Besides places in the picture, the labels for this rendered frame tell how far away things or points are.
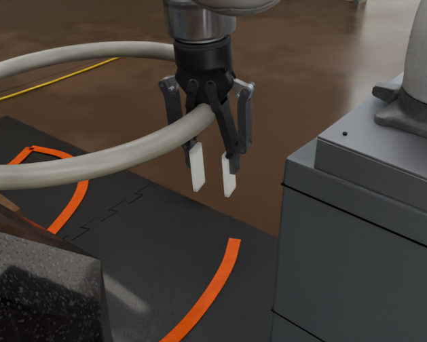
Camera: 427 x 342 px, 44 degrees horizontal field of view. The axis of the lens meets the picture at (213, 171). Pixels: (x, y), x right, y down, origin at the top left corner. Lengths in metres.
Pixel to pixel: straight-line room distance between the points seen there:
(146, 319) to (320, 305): 0.76
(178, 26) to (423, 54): 0.44
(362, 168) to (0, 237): 0.59
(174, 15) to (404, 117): 0.49
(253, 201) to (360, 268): 1.29
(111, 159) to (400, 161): 0.48
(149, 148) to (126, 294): 1.23
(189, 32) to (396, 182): 0.43
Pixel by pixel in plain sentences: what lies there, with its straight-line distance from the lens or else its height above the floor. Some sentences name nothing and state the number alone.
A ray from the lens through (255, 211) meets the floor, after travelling 2.21.
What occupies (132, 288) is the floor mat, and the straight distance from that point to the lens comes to 1.85.
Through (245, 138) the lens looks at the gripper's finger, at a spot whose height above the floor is 0.96.
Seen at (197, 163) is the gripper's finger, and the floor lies 0.90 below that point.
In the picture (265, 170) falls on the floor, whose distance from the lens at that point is 2.48.
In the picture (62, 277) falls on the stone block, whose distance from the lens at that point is 0.95.
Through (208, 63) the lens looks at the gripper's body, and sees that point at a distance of 0.67.
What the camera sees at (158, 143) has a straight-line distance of 0.65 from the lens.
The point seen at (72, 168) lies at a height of 0.98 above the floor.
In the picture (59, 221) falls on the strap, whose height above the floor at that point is 0.02.
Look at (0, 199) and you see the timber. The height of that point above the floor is 0.13.
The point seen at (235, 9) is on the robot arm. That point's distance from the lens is 0.46.
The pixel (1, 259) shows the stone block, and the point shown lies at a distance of 0.86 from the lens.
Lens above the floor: 1.29
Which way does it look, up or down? 32 degrees down
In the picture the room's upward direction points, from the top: straight up
